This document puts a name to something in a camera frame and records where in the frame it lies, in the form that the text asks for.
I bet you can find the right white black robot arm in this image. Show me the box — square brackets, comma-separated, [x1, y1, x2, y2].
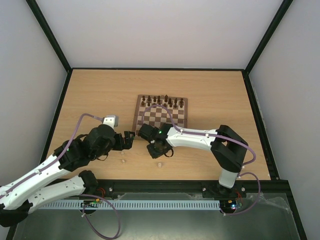
[137, 123, 249, 196]

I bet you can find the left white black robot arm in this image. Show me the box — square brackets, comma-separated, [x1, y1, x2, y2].
[0, 124, 135, 227]

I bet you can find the dark chess pieces row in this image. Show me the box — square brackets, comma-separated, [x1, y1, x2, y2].
[136, 94, 188, 110]

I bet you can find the wooden folding chessboard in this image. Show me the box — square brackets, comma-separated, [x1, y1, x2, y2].
[132, 103, 188, 134]

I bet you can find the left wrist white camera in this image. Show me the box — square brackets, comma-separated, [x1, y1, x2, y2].
[102, 115, 119, 129]

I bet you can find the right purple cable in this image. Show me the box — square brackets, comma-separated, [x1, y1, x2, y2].
[141, 104, 262, 217]

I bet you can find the purple cable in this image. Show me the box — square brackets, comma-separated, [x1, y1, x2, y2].
[141, 104, 262, 217]
[0, 113, 122, 238]

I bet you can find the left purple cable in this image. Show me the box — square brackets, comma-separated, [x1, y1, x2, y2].
[0, 113, 122, 238]

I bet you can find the light blue slotted cable duct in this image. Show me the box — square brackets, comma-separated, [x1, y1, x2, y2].
[41, 199, 221, 211]

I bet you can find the black aluminium front rail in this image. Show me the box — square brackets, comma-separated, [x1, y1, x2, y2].
[74, 178, 291, 200]

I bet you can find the left black frame post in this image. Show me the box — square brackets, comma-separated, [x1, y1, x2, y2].
[25, 0, 73, 73]

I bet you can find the black frame post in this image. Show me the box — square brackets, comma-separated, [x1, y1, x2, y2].
[243, 0, 294, 75]
[25, 0, 73, 73]

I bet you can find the right black frame post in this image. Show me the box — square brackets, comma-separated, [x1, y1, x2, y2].
[243, 0, 294, 75]

